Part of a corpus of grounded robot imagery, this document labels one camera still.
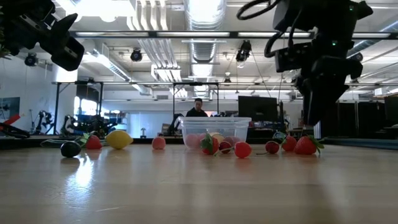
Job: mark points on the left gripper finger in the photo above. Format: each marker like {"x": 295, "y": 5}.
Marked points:
{"x": 66, "y": 53}

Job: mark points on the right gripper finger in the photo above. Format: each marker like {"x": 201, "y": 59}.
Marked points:
{"x": 320, "y": 99}

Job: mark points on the red plastic strawberry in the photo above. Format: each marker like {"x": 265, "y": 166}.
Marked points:
{"x": 94, "y": 143}
{"x": 211, "y": 147}
{"x": 289, "y": 143}
{"x": 306, "y": 145}

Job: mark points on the dark red plastic cherry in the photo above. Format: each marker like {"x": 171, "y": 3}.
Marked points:
{"x": 224, "y": 147}
{"x": 272, "y": 147}

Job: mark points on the round red plastic fruit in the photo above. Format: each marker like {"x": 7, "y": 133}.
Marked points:
{"x": 242, "y": 150}

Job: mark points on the pink plastic peach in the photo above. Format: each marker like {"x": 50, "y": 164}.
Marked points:
{"x": 159, "y": 143}
{"x": 232, "y": 140}
{"x": 191, "y": 140}

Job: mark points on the yellow plastic lemon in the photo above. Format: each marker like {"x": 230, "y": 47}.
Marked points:
{"x": 118, "y": 139}

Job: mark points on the clear plastic food container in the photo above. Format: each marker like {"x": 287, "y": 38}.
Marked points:
{"x": 217, "y": 124}

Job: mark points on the yellow plastic banana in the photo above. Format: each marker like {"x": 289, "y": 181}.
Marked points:
{"x": 217, "y": 136}

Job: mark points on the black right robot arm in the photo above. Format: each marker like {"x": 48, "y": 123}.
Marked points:
{"x": 311, "y": 12}

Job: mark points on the background black robot arm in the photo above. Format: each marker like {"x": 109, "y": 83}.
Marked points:
{"x": 174, "y": 123}
{"x": 43, "y": 119}
{"x": 87, "y": 124}

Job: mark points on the black ceiling spotlight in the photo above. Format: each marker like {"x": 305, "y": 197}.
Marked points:
{"x": 136, "y": 55}
{"x": 244, "y": 51}
{"x": 31, "y": 59}

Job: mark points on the black partition screen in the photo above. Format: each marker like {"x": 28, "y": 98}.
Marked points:
{"x": 351, "y": 119}

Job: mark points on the black computer monitor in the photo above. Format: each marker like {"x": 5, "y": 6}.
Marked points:
{"x": 258, "y": 108}

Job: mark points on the black screen panel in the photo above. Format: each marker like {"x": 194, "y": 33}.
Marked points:
{"x": 391, "y": 112}

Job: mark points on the red and black clamp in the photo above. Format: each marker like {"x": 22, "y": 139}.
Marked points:
{"x": 11, "y": 121}

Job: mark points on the folded green cloth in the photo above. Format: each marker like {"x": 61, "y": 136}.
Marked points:
{"x": 49, "y": 143}

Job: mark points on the seated person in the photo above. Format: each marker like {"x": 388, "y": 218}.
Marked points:
{"x": 196, "y": 111}

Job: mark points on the background black rig frame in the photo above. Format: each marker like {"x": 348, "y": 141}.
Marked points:
{"x": 56, "y": 105}

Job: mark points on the dark wall poster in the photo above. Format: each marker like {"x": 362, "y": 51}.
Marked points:
{"x": 9, "y": 107}

